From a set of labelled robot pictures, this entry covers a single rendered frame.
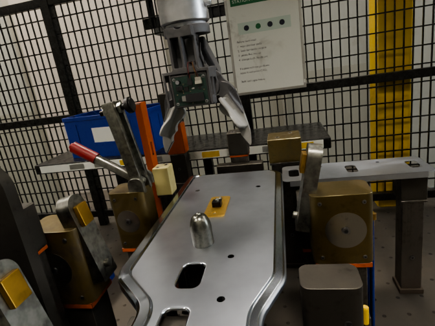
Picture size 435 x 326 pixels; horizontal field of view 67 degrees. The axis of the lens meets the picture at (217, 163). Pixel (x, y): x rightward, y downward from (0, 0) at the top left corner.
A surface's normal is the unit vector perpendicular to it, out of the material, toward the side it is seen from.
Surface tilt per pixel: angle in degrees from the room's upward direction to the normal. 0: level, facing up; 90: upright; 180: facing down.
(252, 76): 90
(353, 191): 0
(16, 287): 78
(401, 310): 0
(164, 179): 90
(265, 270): 0
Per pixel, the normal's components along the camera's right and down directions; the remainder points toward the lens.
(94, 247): 0.92, -0.28
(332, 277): -0.15, -0.95
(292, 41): -0.17, 0.30
